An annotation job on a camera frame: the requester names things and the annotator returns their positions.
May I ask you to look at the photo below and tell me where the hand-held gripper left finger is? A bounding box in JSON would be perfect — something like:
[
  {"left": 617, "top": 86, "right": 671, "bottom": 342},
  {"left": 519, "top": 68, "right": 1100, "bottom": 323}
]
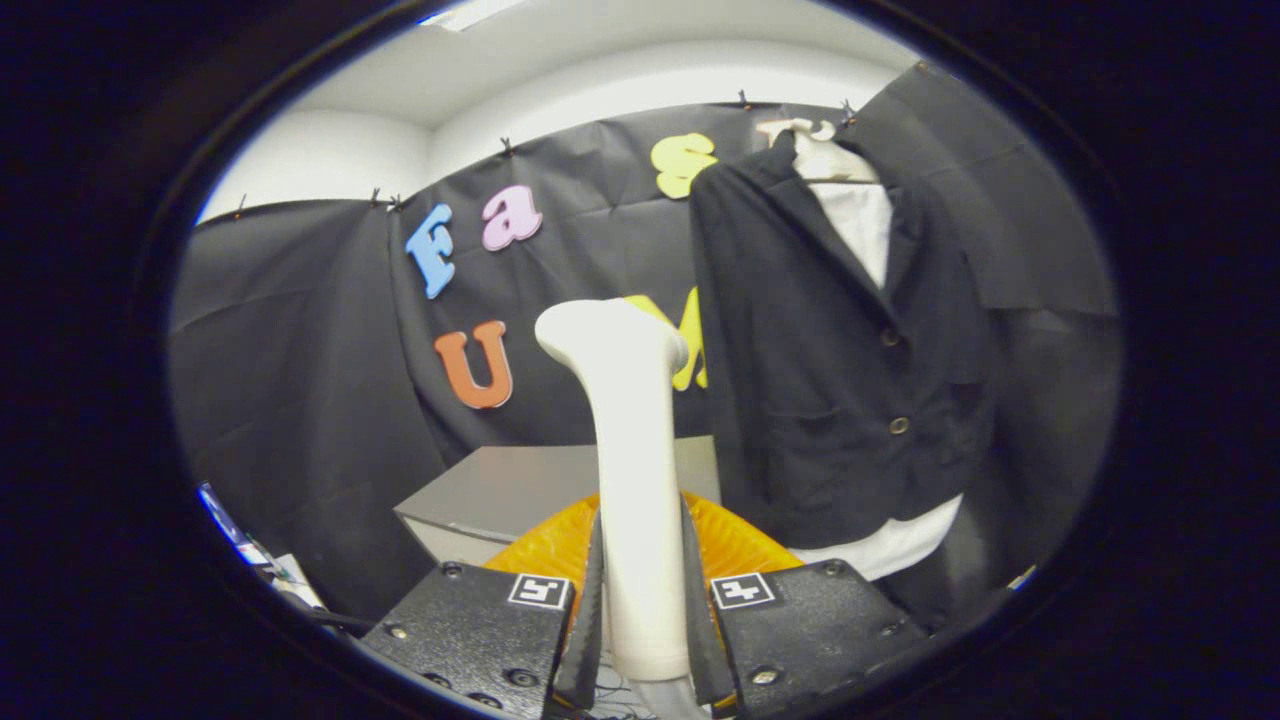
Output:
[{"left": 362, "top": 492, "right": 607, "bottom": 719}]

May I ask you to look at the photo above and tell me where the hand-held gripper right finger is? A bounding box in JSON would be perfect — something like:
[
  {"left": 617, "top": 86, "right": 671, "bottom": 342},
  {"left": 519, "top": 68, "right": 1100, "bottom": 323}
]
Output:
[{"left": 681, "top": 492, "right": 927, "bottom": 719}]

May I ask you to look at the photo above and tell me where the black button jacket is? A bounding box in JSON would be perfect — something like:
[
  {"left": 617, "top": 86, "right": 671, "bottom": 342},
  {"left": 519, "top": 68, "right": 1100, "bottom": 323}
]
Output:
[{"left": 690, "top": 135, "right": 1001, "bottom": 551}]

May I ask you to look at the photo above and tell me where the white garment steamer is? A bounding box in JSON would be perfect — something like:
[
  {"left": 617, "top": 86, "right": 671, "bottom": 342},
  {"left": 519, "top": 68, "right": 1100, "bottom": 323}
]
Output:
[{"left": 534, "top": 297, "right": 706, "bottom": 720}]

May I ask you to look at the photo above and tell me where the grey drawer cabinet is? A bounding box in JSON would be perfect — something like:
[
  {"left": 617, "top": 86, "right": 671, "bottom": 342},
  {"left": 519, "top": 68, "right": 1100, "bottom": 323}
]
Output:
[{"left": 395, "top": 435, "right": 721, "bottom": 568}]

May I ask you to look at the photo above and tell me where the white and blue clutter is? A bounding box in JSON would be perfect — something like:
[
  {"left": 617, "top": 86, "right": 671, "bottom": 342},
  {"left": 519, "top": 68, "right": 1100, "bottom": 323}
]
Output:
[{"left": 197, "top": 483, "right": 326, "bottom": 611}]

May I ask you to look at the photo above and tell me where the black backdrop cloth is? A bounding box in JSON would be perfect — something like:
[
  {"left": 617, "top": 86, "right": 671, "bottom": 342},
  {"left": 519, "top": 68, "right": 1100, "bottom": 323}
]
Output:
[{"left": 168, "top": 62, "right": 1121, "bottom": 641}]

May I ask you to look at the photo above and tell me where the white torso form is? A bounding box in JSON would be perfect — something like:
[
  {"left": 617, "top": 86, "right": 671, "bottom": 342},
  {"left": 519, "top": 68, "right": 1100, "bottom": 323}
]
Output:
[{"left": 790, "top": 180, "right": 966, "bottom": 583}]

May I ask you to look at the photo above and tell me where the row of backdrop clips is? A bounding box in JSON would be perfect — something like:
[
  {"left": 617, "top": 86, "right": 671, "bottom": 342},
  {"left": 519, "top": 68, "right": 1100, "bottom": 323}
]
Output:
[{"left": 234, "top": 90, "right": 857, "bottom": 216}]

